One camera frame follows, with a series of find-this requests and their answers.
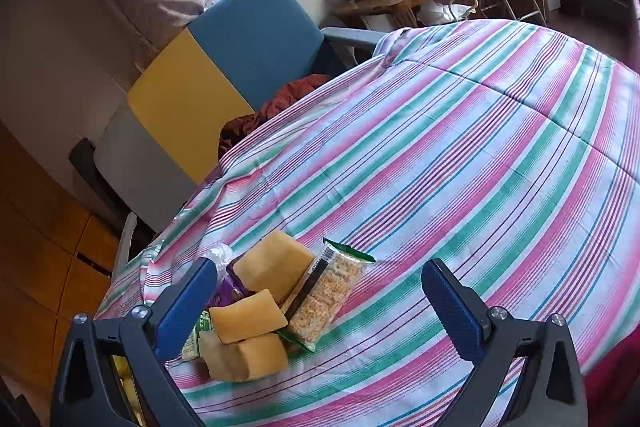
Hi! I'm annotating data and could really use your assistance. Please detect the green white small box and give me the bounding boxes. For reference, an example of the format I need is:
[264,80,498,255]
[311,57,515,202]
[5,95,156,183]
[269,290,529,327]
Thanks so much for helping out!
[181,310,213,362]

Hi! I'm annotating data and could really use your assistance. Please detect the purple sachet packet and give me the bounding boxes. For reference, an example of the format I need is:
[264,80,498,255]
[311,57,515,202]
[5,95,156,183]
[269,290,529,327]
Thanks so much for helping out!
[206,257,253,308]

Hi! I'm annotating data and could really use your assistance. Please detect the tan sponge block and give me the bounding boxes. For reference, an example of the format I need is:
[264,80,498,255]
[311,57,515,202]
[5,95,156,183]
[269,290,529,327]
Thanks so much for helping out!
[209,289,288,343]
[233,230,314,305]
[198,331,288,383]

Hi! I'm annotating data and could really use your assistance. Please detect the white plastic ball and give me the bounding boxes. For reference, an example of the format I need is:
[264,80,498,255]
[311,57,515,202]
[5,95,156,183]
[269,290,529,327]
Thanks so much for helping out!
[202,243,234,271]

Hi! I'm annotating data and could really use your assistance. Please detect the cracker packet green ends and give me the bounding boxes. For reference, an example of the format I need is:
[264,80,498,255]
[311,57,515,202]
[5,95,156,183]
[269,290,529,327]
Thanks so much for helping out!
[278,239,376,352]

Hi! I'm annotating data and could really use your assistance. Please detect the wooden wardrobe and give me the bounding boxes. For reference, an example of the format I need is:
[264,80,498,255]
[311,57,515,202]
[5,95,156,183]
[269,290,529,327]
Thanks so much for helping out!
[1,129,118,395]

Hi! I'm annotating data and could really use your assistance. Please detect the striped bed quilt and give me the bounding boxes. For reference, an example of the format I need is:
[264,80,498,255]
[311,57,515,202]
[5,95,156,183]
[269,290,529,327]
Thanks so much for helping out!
[99,20,639,426]

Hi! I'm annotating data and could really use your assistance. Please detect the dark red cloth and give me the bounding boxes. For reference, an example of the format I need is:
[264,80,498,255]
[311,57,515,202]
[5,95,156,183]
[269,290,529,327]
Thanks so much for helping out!
[218,74,330,158]

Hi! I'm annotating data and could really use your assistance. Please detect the grey yellow blue chair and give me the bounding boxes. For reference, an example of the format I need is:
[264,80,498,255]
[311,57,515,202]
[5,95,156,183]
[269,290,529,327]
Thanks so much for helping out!
[93,0,383,232]

